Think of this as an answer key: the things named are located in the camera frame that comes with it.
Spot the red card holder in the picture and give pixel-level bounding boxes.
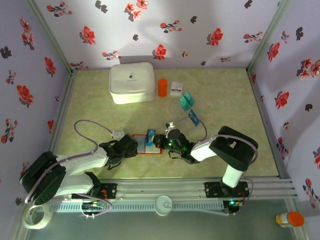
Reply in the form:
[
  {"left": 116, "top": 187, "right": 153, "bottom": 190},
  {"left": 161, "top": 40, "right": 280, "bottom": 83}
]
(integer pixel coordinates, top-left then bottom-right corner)
[{"left": 131, "top": 134, "right": 164, "bottom": 156}]

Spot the all-orange pill bottle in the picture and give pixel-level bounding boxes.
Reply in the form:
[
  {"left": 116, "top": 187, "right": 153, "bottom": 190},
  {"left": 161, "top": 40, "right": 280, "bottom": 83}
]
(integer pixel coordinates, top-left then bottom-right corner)
[{"left": 157, "top": 78, "right": 168, "bottom": 98}]

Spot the small white medicine box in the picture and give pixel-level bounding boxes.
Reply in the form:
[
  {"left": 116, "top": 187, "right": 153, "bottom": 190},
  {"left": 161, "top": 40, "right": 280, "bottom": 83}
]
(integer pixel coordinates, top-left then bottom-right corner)
[{"left": 169, "top": 80, "right": 184, "bottom": 97}]

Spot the white medicine pouch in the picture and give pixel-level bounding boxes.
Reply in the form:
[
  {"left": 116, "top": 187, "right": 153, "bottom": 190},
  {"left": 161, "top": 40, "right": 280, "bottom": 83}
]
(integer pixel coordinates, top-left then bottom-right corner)
[{"left": 108, "top": 61, "right": 156, "bottom": 105}]

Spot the green circuit board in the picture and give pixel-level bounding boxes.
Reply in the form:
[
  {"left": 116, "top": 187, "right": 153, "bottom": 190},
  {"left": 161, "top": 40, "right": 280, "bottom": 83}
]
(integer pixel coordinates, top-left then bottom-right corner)
[
  {"left": 223, "top": 199, "right": 244, "bottom": 216},
  {"left": 81, "top": 201, "right": 106, "bottom": 211}
]

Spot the clear tape roll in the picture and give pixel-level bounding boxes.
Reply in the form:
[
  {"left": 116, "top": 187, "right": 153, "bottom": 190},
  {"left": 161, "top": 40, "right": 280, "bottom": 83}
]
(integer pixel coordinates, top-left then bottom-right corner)
[{"left": 21, "top": 203, "right": 54, "bottom": 230}]

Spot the yellow bottle with orange cap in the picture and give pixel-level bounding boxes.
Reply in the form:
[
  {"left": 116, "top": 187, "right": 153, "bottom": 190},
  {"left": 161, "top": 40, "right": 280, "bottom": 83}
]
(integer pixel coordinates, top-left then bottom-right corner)
[{"left": 275, "top": 211, "right": 305, "bottom": 229}]

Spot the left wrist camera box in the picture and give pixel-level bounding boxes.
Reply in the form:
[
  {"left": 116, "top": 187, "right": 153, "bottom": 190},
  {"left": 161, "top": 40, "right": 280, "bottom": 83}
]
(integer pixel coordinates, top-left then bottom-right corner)
[{"left": 111, "top": 129, "right": 126, "bottom": 140}]

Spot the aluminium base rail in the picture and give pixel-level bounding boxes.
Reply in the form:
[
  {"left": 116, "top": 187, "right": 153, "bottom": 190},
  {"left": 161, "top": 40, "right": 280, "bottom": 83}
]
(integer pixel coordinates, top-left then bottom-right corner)
[{"left": 24, "top": 177, "right": 299, "bottom": 201}]

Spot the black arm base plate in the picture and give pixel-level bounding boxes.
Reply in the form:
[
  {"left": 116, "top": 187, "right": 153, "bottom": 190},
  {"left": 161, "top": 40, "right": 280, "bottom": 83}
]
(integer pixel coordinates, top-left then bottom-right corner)
[
  {"left": 71, "top": 182, "right": 118, "bottom": 200},
  {"left": 204, "top": 181, "right": 251, "bottom": 199}
]

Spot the grey left arm cable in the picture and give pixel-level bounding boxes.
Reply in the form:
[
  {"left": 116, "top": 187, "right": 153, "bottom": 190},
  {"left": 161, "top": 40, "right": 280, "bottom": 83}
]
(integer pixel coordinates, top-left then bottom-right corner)
[{"left": 24, "top": 119, "right": 115, "bottom": 204}]

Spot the white slotted cable duct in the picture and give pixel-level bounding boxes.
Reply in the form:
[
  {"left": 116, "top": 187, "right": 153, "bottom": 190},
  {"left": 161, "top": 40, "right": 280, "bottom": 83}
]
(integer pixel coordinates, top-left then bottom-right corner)
[{"left": 51, "top": 201, "right": 225, "bottom": 213}]

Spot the grey left base cable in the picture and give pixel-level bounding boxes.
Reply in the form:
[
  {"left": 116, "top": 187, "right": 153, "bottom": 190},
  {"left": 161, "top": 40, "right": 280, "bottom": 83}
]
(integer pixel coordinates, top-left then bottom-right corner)
[{"left": 79, "top": 186, "right": 115, "bottom": 219}]

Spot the grey base cable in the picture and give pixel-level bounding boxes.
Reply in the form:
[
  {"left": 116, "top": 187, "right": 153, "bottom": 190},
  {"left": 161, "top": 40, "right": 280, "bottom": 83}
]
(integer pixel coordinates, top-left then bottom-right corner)
[
  {"left": 79, "top": 186, "right": 115, "bottom": 219},
  {"left": 224, "top": 179, "right": 256, "bottom": 217}
]

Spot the aluminium side rail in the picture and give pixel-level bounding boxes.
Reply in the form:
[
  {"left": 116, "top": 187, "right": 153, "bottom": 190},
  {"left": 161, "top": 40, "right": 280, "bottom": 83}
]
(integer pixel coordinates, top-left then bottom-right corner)
[
  {"left": 37, "top": 69, "right": 80, "bottom": 183},
  {"left": 246, "top": 67, "right": 292, "bottom": 180}
]

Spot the grey right base cable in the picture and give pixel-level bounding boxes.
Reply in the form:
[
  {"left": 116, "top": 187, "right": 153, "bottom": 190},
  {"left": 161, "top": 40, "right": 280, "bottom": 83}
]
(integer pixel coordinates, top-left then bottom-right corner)
[{"left": 224, "top": 179, "right": 256, "bottom": 217}]

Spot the aluminium frame post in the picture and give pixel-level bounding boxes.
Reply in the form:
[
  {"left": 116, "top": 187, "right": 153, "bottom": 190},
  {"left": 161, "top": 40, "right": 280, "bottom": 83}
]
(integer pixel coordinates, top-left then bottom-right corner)
[
  {"left": 246, "top": 0, "right": 294, "bottom": 75},
  {"left": 24, "top": 0, "right": 79, "bottom": 76}
]

